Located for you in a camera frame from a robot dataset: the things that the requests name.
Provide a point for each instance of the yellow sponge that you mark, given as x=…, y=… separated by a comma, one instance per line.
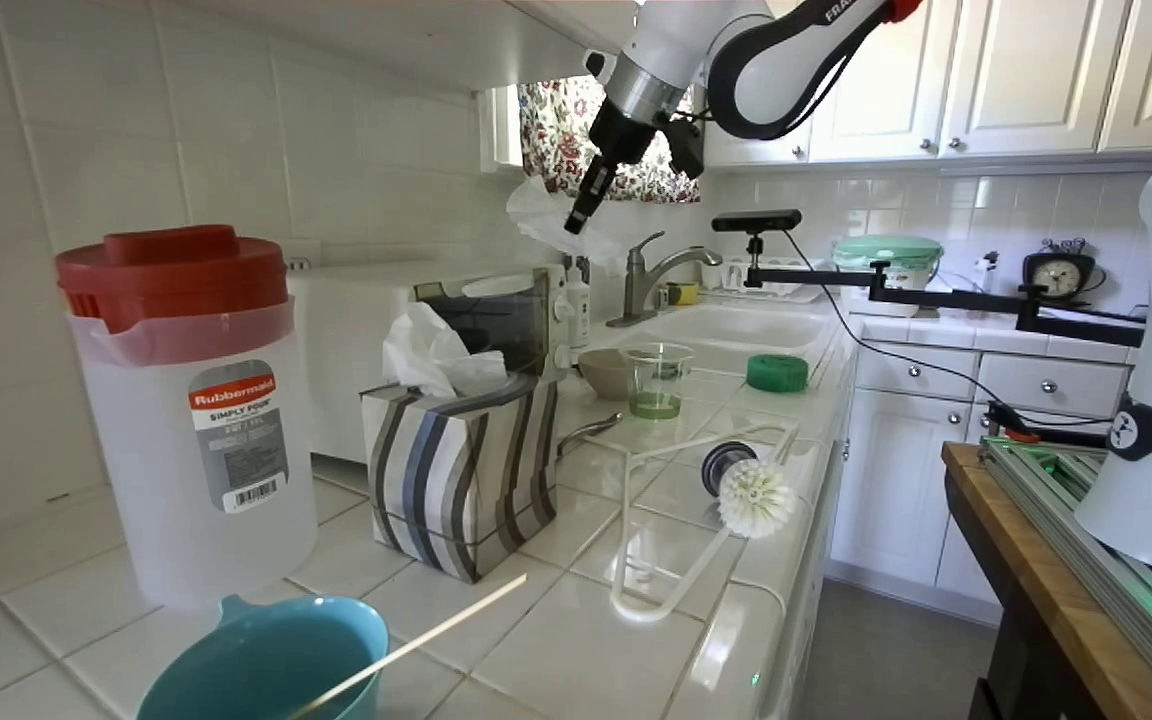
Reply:
x=686, y=293

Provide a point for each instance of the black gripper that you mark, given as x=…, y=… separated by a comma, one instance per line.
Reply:
x=619, y=141

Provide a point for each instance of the round green scrubber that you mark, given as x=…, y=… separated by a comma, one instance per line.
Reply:
x=778, y=372

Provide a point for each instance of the pale green bowl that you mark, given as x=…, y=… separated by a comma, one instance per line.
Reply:
x=886, y=258

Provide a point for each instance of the metal sink faucet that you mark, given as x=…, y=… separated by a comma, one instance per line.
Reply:
x=636, y=284

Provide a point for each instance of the black bar camera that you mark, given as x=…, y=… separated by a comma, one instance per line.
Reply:
x=757, y=220

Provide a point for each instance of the striped fabric tissue box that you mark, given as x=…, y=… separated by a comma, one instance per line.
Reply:
x=458, y=482

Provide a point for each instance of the metal spoon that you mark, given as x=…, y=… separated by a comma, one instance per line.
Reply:
x=595, y=425

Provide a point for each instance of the white lower cabinets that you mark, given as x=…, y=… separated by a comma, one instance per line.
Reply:
x=909, y=466

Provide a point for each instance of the teal plastic bowl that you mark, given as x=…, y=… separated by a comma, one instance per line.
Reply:
x=257, y=664

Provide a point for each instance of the grey bowl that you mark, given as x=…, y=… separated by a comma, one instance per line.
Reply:
x=603, y=372

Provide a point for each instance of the white tissue in box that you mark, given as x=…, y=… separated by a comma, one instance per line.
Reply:
x=423, y=352

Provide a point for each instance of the clear soap bottle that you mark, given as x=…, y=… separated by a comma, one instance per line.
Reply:
x=573, y=307

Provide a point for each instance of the thin pale stick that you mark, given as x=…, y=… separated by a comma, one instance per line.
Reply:
x=442, y=627

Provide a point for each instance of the round dial kitchen scale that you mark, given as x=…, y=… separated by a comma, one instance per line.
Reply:
x=1056, y=274

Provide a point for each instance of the glass cup with green liquid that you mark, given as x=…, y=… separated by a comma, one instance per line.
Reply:
x=656, y=386

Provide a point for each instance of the clear pitcher with red lid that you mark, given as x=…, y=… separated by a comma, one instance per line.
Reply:
x=177, y=466

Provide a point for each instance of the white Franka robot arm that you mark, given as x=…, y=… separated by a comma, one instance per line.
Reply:
x=668, y=26

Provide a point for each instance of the wooden table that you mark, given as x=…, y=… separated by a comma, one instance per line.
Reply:
x=1041, y=587

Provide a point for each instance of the white sink basin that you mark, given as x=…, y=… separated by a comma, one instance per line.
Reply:
x=736, y=327

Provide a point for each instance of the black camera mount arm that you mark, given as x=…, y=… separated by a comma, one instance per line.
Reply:
x=949, y=299

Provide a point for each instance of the green metal rail frame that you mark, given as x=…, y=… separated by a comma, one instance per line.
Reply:
x=1110, y=561

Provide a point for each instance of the white upper wall cabinets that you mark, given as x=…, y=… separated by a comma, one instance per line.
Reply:
x=1031, y=73

